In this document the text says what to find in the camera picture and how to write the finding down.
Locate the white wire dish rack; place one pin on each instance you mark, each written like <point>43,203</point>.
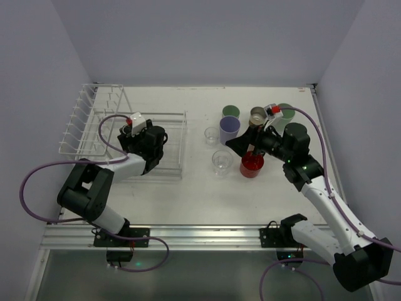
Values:
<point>97,101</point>

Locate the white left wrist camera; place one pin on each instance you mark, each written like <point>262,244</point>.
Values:
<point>137,122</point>

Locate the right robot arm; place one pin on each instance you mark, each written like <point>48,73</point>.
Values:
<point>355,254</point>

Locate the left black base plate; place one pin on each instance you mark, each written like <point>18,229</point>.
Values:
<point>120,251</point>

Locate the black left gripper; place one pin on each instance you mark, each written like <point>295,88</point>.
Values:
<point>129,143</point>

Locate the red mug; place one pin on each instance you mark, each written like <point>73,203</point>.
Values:
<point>251,165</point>

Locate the clear glass front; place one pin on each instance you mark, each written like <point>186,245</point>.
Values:
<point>222,161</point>

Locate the tall light green cup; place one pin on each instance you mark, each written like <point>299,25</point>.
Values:
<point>288,115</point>

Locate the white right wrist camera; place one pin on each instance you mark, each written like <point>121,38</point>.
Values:
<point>273,115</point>

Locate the aluminium mounting rail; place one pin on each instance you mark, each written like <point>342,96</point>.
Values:
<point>178,238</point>

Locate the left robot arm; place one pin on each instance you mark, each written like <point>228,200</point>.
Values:
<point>87,188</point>

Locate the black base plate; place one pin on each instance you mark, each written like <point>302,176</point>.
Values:
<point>283,245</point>
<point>120,251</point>

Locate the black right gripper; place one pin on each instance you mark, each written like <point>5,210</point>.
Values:
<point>254,140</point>

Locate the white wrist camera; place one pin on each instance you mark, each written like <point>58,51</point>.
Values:
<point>137,122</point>
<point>273,115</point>

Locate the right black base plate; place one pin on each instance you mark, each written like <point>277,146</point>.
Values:
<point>283,245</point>

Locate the small clear faceted glass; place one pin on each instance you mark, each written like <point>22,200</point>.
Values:
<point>211,136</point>

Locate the lavender plastic cup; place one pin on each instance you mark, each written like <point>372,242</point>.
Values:
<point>228,128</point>

